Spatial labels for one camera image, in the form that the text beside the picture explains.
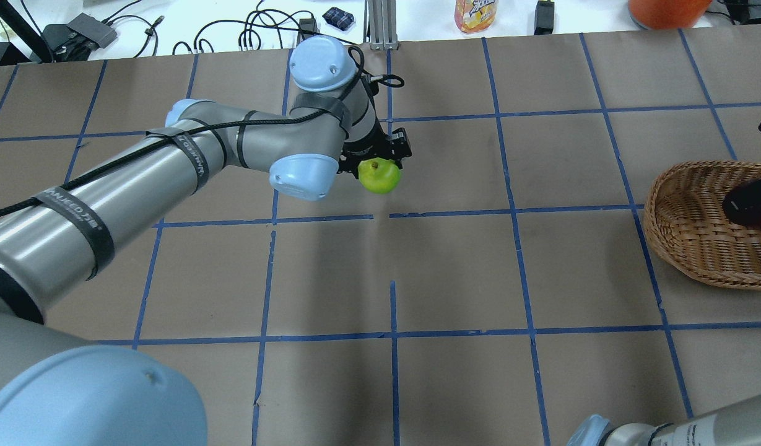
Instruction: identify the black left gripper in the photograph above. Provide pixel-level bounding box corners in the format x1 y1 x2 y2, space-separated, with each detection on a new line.
338 127 412 174

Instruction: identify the green apple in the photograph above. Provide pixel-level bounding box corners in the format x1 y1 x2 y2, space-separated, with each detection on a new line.
358 158 402 195

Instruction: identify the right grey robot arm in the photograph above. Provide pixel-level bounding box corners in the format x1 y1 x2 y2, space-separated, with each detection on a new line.
568 163 761 445

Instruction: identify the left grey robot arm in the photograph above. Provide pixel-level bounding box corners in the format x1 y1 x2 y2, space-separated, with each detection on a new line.
0 35 411 445

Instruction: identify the wicker basket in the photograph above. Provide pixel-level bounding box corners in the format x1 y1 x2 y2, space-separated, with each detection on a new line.
643 160 761 291

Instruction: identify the dark blue small pouch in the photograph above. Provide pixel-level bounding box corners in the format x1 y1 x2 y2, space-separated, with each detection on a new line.
323 7 355 31

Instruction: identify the orange drink bottle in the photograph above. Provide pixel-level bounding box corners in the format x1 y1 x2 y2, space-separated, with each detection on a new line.
454 0 498 34

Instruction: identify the black power adapter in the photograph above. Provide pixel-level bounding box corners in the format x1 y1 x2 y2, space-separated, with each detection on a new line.
533 1 555 35

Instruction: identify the orange round object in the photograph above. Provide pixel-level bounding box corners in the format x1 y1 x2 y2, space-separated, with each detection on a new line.
627 1 712 29

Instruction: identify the grey usb hub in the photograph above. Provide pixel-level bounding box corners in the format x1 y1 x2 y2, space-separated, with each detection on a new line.
66 12 117 49

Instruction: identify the black monitor stand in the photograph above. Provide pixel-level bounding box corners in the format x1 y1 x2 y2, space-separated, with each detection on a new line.
0 0 96 66

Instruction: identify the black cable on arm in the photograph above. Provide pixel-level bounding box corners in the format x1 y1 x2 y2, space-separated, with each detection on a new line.
0 45 405 224

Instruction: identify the aluminium frame post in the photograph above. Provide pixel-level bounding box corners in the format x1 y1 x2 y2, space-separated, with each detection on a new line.
364 1 399 51

